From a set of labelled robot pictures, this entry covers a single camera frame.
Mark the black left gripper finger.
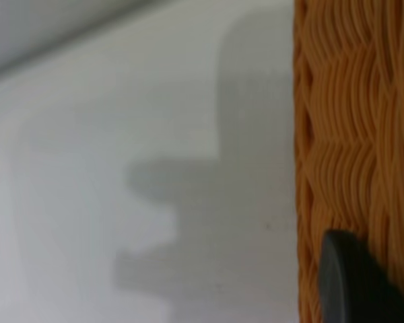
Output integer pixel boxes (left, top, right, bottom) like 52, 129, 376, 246
317, 229, 404, 323

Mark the orange woven basket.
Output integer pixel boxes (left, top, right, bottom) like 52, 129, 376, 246
292, 0, 404, 323

